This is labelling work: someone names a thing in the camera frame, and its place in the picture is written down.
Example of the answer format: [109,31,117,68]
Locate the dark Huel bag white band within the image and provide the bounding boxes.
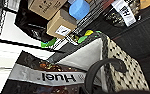
[0,50,104,94]

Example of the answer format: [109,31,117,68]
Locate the green and yellow toy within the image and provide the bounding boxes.
[77,29,103,45]

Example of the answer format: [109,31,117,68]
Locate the small cardboard box white label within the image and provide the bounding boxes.
[45,9,78,40]

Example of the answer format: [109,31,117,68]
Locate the black bag with white label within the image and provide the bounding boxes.
[102,0,143,28]

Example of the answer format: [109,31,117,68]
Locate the blue cup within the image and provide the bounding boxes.
[68,0,91,20]

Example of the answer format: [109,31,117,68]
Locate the large cardboard box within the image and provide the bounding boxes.
[27,0,69,20]

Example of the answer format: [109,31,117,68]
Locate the plain black bag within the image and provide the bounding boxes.
[14,0,59,43]

